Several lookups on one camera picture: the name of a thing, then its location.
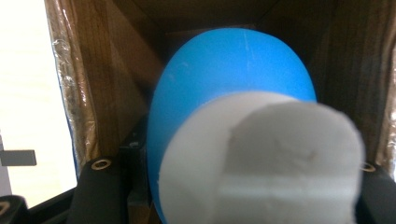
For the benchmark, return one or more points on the blue bottle with white cap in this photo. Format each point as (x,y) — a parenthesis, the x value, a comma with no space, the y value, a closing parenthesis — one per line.
(233,68)

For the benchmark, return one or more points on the blue cardboard box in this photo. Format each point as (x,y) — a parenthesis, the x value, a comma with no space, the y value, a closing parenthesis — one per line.
(118,62)

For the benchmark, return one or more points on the white table mat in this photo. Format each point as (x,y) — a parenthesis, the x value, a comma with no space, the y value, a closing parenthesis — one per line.
(25,77)

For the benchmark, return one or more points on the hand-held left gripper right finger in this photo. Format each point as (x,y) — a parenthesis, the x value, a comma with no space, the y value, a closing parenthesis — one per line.
(378,199)

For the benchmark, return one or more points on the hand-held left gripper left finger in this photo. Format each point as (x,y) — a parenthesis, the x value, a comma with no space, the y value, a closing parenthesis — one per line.
(99,193)

